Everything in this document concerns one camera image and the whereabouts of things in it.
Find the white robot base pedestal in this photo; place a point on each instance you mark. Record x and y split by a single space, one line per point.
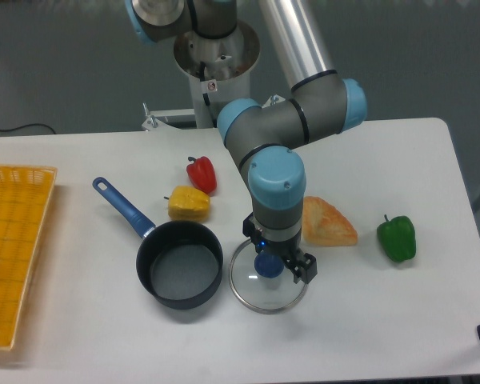
218 72

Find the dark pot blue handle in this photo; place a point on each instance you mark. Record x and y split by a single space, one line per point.
179 263

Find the triangle bread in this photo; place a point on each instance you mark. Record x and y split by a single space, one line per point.
324 225

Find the yellow woven basket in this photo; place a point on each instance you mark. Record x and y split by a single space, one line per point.
25 194

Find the green bell pepper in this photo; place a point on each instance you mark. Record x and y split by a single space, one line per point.
397 238

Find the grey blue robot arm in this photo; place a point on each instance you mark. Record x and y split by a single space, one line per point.
262 140

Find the glass lid blue knob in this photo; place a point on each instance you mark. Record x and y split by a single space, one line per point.
261 282

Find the red bell pepper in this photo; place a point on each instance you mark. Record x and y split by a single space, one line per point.
202 174

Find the yellow bell pepper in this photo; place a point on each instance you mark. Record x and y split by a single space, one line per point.
187 203

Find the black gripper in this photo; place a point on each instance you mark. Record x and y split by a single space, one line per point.
284 243

